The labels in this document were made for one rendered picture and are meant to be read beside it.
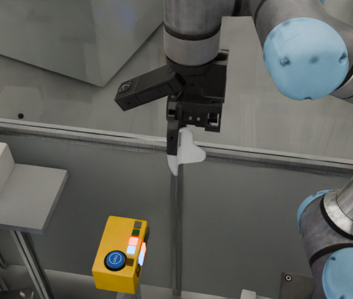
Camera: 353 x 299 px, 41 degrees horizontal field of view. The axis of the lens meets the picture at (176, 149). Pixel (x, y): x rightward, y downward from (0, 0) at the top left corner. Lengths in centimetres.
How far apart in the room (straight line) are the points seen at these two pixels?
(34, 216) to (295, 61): 118
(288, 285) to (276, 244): 66
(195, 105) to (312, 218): 45
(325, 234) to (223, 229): 82
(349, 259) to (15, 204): 102
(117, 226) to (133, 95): 56
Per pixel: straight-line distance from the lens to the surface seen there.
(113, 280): 116
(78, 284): 236
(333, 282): 95
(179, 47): 62
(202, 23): 60
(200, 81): 68
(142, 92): 69
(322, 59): 47
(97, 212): 184
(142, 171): 158
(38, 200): 157
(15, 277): 245
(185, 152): 73
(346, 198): 98
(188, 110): 68
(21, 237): 179
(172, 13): 60
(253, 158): 146
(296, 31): 48
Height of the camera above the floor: 206
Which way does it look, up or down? 47 degrees down
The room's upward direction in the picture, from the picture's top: straight up
